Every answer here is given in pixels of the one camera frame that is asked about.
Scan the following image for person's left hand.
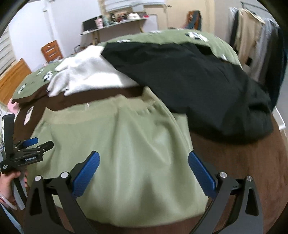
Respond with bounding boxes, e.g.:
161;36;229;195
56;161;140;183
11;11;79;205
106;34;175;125
0;169;29;204

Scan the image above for gray hanging garment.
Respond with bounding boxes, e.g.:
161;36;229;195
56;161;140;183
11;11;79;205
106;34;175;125
250;19;279;84

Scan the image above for white box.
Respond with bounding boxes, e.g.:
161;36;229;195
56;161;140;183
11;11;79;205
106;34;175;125
273;106;287;131

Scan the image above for beige hanging coat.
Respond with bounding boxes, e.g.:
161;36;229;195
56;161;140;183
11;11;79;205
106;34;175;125
234;8;266;66

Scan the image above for wooden headboard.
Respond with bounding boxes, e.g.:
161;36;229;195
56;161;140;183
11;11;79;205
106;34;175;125
0;58;32;99

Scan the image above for wooden chair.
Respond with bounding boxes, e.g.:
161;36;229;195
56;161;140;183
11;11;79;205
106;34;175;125
183;10;202;31
41;40;63;64

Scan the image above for black jacket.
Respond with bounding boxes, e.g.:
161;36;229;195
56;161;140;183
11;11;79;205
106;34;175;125
101;42;274;144

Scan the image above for black laptop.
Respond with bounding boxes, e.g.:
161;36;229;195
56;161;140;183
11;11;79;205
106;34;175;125
82;18;97;32

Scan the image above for white slatted blind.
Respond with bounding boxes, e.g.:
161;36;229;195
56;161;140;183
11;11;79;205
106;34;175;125
99;0;165;12

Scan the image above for pink cloth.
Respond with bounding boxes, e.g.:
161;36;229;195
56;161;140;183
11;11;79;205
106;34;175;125
8;100;20;114

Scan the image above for white window blind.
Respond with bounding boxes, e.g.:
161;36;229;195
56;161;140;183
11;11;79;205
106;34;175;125
0;29;16;75

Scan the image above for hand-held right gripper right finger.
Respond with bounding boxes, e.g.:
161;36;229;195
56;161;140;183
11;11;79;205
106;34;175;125
188;151;264;234

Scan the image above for white fleece garment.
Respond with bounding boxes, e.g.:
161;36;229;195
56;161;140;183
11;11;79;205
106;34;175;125
47;45;138;97

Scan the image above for white card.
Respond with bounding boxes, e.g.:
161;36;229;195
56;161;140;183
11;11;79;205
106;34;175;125
24;106;34;125

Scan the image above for green zip jacket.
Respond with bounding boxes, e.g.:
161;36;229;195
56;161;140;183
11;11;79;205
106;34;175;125
29;87;208;228

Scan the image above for black hanging garment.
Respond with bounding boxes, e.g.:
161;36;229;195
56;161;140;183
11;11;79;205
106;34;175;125
229;8;240;50

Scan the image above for white desk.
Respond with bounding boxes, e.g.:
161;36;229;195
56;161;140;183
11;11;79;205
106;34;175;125
79;17;148;45

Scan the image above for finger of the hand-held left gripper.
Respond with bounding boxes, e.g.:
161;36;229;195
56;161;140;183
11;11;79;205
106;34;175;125
19;141;55;156
14;137;39;150

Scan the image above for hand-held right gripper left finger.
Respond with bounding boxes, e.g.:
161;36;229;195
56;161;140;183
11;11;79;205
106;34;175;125
24;151;100;234

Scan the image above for green panda-print quilt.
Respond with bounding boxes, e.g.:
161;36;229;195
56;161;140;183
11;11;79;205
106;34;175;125
12;29;242;105

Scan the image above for blue jeans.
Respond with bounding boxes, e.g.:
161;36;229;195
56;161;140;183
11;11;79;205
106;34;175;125
191;10;202;31

